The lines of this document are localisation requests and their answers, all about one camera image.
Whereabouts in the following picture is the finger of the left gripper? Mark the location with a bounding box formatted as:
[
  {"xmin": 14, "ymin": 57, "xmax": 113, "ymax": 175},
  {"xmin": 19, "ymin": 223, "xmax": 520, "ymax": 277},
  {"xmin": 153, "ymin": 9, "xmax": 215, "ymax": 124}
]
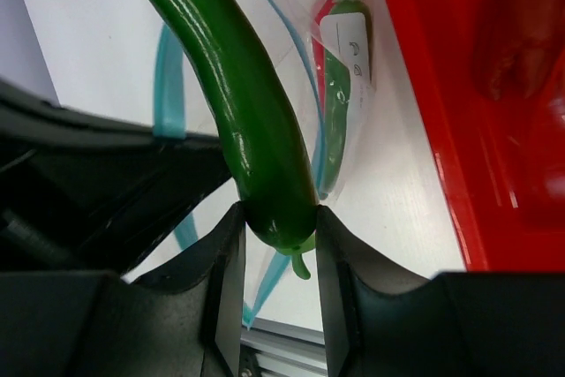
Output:
[{"xmin": 1, "ymin": 81, "xmax": 230, "ymax": 271}]

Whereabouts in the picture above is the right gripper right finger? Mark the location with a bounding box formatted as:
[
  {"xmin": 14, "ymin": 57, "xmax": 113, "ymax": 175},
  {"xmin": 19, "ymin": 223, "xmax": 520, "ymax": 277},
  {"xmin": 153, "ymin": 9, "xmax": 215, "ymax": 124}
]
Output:
[{"xmin": 316, "ymin": 207, "xmax": 564, "ymax": 376}]

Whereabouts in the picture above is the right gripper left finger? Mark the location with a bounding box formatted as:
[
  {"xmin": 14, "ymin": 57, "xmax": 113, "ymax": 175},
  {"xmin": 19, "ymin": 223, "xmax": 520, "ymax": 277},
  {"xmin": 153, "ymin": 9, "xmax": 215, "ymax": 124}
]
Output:
[{"xmin": 1, "ymin": 204, "xmax": 245, "ymax": 376}]

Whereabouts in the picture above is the long green cucumber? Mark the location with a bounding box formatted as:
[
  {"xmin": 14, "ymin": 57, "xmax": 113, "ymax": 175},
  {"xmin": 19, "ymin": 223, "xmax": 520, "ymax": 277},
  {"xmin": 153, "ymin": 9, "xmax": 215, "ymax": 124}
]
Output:
[{"xmin": 149, "ymin": 0, "xmax": 318, "ymax": 279}]

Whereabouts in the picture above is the green chili pepper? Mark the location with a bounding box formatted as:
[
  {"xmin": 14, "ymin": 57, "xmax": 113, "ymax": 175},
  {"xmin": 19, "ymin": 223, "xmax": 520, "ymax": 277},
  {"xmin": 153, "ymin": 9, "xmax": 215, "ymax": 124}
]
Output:
[{"xmin": 319, "ymin": 0, "xmax": 373, "ymax": 197}]

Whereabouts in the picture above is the clear zip top bag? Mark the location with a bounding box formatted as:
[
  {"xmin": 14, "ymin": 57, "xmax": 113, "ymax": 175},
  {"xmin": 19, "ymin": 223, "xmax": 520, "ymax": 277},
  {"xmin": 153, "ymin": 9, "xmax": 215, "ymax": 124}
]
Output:
[{"xmin": 153, "ymin": 0, "xmax": 374, "ymax": 327}]

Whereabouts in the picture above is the red chili pepper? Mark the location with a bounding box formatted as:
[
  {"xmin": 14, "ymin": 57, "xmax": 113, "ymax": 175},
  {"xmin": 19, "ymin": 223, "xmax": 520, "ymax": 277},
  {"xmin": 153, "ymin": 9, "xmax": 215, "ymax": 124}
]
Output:
[{"xmin": 311, "ymin": 0, "xmax": 334, "ymax": 112}]

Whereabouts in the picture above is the red plastic tray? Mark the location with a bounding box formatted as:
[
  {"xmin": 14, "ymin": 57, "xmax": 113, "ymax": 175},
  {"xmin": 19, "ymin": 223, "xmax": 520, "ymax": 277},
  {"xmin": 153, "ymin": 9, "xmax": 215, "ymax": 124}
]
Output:
[{"xmin": 386, "ymin": 0, "xmax": 564, "ymax": 272}]

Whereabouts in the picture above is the aluminium mounting rail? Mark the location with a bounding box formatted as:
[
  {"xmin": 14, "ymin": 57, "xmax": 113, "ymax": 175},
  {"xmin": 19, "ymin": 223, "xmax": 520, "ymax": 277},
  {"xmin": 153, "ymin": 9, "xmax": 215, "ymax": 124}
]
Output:
[{"xmin": 239, "ymin": 319, "xmax": 328, "ymax": 376}]

